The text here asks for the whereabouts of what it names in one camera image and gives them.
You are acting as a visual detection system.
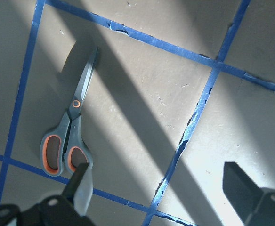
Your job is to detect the grey orange scissors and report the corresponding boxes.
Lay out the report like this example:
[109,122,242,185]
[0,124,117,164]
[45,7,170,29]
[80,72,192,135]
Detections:
[40,47,98,177]

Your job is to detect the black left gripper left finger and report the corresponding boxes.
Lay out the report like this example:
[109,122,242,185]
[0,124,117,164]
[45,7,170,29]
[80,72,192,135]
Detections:
[62,163,93,216]

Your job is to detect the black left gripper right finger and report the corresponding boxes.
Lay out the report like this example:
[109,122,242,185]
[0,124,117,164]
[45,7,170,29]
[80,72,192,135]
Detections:
[222,162,275,226]

